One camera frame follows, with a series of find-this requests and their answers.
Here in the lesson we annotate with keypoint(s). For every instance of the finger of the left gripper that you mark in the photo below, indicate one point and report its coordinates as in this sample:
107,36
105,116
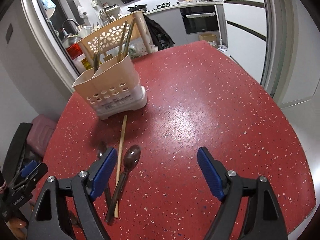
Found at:
28,177

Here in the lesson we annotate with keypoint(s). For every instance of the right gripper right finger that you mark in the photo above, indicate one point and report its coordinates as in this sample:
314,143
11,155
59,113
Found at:
263,218

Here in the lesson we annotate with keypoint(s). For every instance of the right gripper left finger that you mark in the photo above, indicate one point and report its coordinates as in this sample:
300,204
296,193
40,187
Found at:
51,219

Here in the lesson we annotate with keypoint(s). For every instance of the short bamboo chopstick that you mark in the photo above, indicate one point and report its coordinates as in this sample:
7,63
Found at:
120,149

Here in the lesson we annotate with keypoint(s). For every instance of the person's left hand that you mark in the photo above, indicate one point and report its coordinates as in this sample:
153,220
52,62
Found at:
16,225

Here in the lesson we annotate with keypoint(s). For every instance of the pink plastic stool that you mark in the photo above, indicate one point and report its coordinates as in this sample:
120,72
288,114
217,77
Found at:
40,134

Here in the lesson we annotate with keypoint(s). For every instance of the beige plastic utensil holder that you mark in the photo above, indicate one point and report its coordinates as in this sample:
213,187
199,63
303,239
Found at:
114,88

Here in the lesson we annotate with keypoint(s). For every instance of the yellow oil bottle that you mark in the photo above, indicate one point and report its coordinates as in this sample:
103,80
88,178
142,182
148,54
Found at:
86,64

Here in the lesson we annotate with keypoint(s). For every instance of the red plastic basket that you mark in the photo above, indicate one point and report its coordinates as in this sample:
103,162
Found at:
74,51

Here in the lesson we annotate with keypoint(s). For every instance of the beige flower-pattern storage rack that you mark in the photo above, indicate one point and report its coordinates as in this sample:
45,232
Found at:
109,36

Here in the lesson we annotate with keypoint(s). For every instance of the brown chopstick in holder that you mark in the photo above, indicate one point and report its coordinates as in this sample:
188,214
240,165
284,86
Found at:
128,38
121,41

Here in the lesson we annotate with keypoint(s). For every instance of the black bag behind rack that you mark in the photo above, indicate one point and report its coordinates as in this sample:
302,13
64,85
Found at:
159,36

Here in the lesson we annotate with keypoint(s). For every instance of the cardboard box on floor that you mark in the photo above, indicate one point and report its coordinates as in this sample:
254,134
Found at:
210,38

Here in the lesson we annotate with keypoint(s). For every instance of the black wok on stove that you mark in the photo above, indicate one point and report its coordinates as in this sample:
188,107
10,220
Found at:
141,7

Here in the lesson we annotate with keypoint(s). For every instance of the black built-in oven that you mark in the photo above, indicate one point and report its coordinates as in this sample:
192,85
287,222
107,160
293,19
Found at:
199,19

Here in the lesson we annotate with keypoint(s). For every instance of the white refrigerator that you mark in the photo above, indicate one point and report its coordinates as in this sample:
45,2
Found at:
246,28

